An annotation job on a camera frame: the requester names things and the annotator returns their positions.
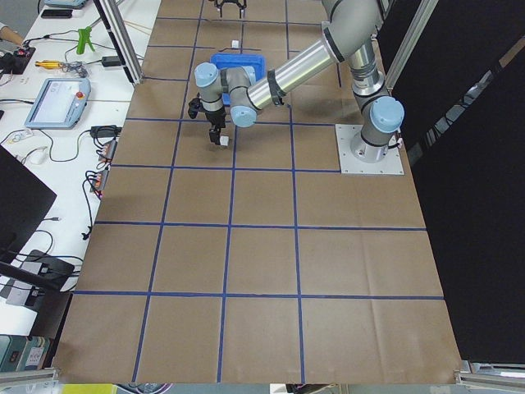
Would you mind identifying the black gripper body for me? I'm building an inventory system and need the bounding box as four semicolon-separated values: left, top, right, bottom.
205;107;226;131

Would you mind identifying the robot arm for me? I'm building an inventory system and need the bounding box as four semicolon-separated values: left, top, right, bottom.
188;0;404;163

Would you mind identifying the blue plastic tray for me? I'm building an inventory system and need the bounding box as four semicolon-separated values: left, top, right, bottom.
208;52;267;103

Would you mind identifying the person hand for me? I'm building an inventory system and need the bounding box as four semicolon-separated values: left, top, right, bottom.
0;24;24;47

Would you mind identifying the usb hub far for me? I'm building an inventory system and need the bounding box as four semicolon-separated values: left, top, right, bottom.
98;140;117;163

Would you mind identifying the usb hub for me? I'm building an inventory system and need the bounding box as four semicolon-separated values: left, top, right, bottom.
98;140;117;163
88;169;109;198

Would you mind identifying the black power adapter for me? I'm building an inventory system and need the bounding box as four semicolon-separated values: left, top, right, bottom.
101;56;122;67

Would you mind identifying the usb hub near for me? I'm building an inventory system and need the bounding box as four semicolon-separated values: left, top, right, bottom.
88;169;109;198

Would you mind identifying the teach pendant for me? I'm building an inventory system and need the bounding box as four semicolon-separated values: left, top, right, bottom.
24;78;91;130

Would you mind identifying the black phone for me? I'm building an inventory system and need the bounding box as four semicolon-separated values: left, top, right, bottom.
40;9;72;19

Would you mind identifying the yellow tool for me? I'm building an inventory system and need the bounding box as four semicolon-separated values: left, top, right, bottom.
34;60;63;70

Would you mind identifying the white mouse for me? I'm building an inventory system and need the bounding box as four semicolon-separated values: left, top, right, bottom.
28;149;47;165

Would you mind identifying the black monitor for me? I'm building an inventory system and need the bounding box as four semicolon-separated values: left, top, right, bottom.
0;147;57;263

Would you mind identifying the black monitor stand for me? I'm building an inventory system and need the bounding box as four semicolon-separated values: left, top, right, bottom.
1;250;75;291

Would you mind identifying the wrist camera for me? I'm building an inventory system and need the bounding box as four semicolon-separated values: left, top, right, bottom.
187;96;205;119

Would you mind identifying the aluminium frame post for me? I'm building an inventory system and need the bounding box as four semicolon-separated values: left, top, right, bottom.
94;0;144;86

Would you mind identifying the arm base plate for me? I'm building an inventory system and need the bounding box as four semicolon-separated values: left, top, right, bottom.
335;124;404;176

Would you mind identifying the green handled reacher grabber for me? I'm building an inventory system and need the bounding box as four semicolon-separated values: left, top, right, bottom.
75;26;95;55

